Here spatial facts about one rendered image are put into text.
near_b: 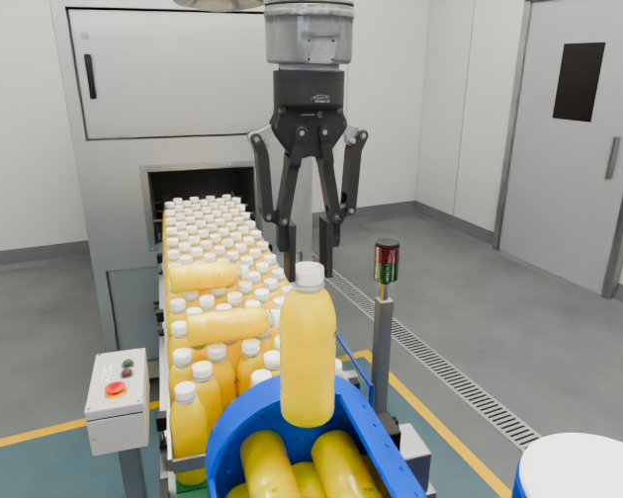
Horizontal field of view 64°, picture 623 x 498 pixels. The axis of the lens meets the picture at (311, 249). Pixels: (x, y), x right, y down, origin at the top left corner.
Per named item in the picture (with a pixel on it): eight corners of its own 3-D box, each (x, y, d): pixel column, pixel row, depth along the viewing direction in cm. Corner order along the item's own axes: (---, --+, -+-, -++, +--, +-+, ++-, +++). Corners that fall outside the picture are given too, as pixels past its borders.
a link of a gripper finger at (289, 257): (296, 225, 57) (290, 225, 56) (295, 283, 59) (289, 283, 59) (290, 217, 59) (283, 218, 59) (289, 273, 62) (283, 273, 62)
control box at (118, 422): (92, 456, 93) (83, 411, 89) (103, 393, 111) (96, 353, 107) (148, 447, 95) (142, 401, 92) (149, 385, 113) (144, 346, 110)
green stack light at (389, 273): (379, 284, 127) (380, 266, 125) (369, 274, 132) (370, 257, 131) (401, 281, 128) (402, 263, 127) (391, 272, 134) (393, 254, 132)
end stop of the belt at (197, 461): (173, 474, 95) (171, 461, 94) (173, 471, 96) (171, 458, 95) (370, 434, 106) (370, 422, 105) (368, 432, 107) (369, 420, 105)
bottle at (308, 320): (272, 423, 65) (269, 286, 59) (292, 391, 71) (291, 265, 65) (324, 435, 63) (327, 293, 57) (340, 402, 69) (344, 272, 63)
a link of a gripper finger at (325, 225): (318, 215, 60) (324, 214, 60) (319, 269, 63) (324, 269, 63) (326, 222, 58) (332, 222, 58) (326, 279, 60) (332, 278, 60)
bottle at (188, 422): (207, 456, 107) (200, 379, 100) (215, 480, 101) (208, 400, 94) (172, 466, 104) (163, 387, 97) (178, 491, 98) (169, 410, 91)
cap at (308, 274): (287, 284, 60) (287, 270, 59) (298, 273, 63) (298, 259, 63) (317, 288, 59) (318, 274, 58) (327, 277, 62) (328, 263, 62)
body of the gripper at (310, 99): (276, 68, 48) (278, 164, 51) (360, 68, 50) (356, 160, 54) (261, 66, 55) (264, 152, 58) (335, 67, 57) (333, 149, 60)
